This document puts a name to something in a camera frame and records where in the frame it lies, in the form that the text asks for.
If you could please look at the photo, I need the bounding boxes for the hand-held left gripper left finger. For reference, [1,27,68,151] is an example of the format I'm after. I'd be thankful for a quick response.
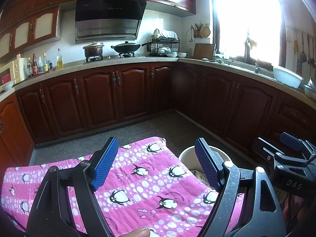
[26,136,119,237]

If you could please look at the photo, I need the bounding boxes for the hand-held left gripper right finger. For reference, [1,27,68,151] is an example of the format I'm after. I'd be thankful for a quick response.
[195,138,287,237]

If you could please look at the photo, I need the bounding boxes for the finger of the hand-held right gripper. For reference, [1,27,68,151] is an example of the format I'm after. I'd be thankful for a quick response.
[280,132,316,153]
[252,137,284,165]

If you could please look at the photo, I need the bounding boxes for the white printed packet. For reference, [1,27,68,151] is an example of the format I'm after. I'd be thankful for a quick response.
[191,169,208,185]

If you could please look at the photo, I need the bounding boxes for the beige round plastic bin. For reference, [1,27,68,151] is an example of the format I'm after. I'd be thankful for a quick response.
[178,145,232,190]

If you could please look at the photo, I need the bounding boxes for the person's left hand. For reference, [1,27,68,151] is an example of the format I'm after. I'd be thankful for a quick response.
[128,228,151,237]

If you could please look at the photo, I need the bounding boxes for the pink penguin print blanket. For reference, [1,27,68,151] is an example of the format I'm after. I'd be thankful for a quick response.
[0,136,245,237]

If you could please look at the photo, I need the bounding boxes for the large white basin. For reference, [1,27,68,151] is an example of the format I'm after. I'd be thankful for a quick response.
[272,65,304,88]

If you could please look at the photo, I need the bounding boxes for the dark wooden base cabinets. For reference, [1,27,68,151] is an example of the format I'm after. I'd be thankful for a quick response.
[0,62,316,173]

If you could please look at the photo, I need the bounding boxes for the hanging metal skimmer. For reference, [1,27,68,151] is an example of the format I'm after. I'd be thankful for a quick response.
[298,33,307,70]

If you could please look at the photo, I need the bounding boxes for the hanging metal spatula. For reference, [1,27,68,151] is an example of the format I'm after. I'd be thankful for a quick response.
[307,35,316,67]

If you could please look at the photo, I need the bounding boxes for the hanging yellow brush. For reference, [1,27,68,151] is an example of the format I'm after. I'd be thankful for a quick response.
[293,31,300,53]

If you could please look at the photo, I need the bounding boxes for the gas stove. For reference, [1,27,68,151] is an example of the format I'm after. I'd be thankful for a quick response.
[84,53,136,63]

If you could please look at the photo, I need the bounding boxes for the beige stone kitchen counter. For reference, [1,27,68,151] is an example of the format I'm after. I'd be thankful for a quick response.
[0,56,316,104]

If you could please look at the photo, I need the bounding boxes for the metal cooking pot with lid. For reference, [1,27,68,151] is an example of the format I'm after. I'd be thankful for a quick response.
[83,42,105,58]

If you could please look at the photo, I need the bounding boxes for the wooden cutting board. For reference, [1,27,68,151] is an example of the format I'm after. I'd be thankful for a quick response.
[193,43,216,59]

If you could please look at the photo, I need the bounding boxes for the black wok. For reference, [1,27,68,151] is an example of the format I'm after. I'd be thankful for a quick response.
[111,41,155,54]

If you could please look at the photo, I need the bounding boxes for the red sauce bottle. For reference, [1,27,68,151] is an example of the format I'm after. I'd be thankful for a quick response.
[32,53,39,76]

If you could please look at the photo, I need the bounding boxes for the cream microwave oven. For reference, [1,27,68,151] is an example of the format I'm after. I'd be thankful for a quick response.
[0,57,29,86]

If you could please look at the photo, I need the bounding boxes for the bright kitchen window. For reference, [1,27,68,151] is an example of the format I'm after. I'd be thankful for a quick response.
[211,0,288,67]

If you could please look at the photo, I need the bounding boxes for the round woven trivet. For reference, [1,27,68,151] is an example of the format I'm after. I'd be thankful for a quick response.
[200,24,211,39]

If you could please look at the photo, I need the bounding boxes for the wooden chopstick holder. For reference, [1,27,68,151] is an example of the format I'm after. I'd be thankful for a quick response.
[193,23,203,39]

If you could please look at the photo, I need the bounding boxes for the white dish towel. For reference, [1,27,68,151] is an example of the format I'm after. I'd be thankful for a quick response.
[153,29,178,39]

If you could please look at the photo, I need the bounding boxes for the black steel range hood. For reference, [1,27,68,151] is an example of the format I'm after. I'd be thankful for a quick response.
[75,0,148,42]

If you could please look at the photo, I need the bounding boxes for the black wire dish rack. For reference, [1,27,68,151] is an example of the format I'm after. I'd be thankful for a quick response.
[150,29,181,55]

